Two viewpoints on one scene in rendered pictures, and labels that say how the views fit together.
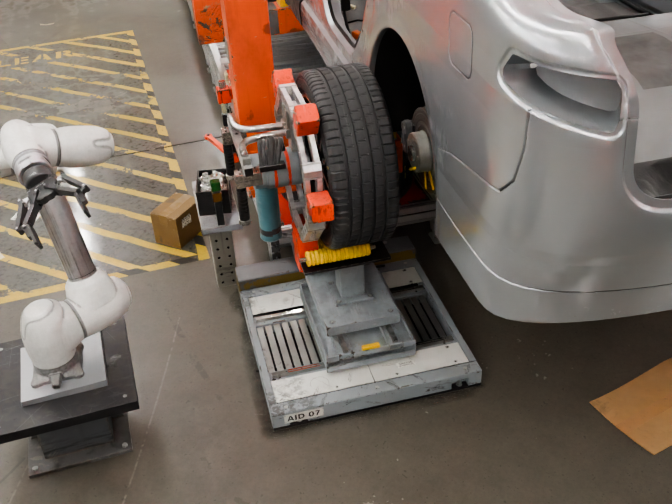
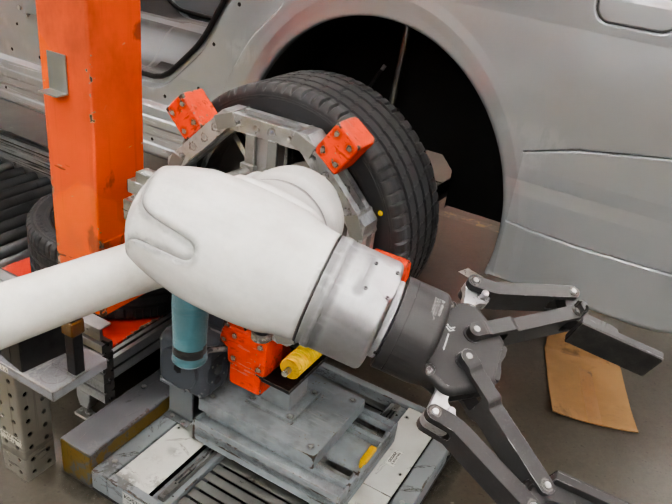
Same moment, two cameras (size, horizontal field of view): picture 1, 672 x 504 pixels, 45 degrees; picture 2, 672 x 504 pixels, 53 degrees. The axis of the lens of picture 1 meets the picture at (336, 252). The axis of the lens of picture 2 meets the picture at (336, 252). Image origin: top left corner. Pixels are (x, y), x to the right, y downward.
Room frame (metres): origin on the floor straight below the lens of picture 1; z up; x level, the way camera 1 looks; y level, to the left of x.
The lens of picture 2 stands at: (1.60, 1.12, 1.57)
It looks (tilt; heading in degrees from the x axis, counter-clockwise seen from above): 28 degrees down; 309
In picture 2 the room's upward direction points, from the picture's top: 7 degrees clockwise
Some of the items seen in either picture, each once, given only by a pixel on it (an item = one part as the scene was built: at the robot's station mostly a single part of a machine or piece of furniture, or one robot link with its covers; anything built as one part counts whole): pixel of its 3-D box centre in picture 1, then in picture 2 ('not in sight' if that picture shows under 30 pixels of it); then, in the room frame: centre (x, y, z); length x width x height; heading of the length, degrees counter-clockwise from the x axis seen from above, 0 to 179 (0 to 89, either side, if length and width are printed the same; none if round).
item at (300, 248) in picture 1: (315, 245); (263, 348); (2.64, 0.08, 0.48); 0.16 x 0.12 x 0.17; 102
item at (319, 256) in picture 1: (337, 253); (315, 346); (2.53, -0.01, 0.51); 0.29 x 0.06 x 0.06; 102
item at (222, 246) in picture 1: (221, 242); (23, 408); (3.11, 0.52, 0.21); 0.10 x 0.10 x 0.42; 12
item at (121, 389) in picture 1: (70, 401); not in sight; (2.20, 1.02, 0.15); 0.50 x 0.50 x 0.30; 16
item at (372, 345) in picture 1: (354, 317); (296, 430); (2.61, -0.06, 0.13); 0.50 x 0.36 x 0.10; 12
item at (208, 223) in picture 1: (215, 204); (23, 346); (3.08, 0.51, 0.44); 0.43 x 0.17 x 0.03; 12
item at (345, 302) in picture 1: (349, 272); (286, 372); (2.67, -0.05, 0.32); 0.40 x 0.30 x 0.28; 12
